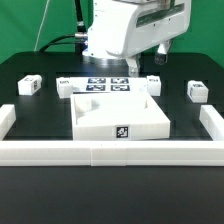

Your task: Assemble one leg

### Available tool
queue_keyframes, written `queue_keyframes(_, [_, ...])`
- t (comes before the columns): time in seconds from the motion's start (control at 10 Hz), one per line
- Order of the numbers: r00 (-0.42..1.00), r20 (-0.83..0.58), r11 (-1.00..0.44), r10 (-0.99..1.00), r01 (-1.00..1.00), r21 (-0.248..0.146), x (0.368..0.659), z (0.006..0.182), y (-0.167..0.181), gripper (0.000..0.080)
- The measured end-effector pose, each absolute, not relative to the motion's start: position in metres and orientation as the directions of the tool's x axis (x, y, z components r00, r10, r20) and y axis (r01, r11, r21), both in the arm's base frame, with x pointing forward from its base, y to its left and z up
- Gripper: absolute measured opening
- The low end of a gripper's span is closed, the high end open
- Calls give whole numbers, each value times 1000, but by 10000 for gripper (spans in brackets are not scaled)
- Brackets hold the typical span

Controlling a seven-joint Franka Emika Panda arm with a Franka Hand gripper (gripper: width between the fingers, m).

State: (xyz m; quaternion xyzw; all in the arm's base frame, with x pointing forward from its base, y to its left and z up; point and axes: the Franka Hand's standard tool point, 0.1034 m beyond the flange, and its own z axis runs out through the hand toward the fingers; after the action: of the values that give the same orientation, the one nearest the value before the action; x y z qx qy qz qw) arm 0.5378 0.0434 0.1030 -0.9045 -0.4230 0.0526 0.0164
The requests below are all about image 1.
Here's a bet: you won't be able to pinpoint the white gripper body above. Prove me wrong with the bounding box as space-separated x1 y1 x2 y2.
123 0 193 60

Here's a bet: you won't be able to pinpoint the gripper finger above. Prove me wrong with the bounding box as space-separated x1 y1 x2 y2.
154 40 172 65
126 55 140 78

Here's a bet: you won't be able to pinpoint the white square tabletop part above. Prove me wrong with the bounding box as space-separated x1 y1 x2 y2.
70 93 170 141

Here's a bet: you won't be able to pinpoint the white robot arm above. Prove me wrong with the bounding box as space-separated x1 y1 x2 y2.
82 0 192 77

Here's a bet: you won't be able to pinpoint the white fiducial marker sheet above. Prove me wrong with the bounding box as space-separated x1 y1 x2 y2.
65 77 147 93

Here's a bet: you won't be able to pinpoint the white U-shaped fence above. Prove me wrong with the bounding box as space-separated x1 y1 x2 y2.
0 104 224 166

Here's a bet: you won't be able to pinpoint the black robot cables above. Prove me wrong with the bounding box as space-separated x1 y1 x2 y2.
39 0 89 54

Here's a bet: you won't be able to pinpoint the white thin cable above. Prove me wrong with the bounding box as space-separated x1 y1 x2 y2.
33 0 52 52

